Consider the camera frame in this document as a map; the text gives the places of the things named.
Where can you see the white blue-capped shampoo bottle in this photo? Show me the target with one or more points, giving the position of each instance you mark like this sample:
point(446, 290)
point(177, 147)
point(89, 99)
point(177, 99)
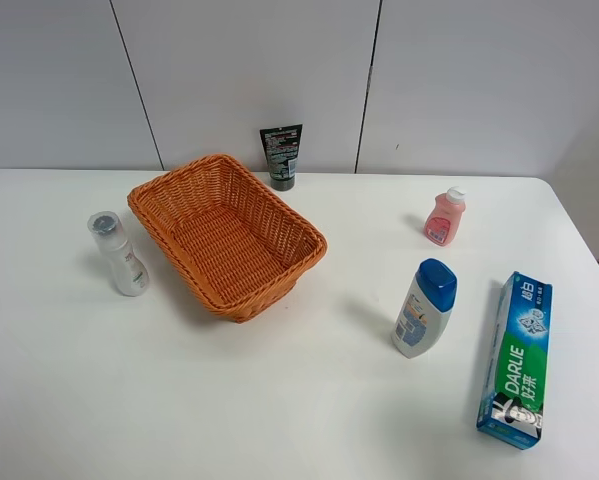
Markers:
point(426, 310)

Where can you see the orange wicker basket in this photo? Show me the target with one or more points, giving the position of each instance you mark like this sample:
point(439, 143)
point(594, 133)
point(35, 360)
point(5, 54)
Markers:
point(238, 247)

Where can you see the Darlie toothpaste box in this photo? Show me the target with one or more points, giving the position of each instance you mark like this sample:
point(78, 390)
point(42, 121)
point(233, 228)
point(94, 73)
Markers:
point(512, 401)

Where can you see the black facial cleanser tube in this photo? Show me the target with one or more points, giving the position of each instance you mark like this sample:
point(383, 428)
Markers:
point(281, 150)

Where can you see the pink liquid bottle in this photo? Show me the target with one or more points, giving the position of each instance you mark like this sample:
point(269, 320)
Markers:
point(442, 224)

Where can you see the white bottle clear cap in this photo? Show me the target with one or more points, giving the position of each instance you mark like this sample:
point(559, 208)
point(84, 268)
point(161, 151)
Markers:
point(129, 273)

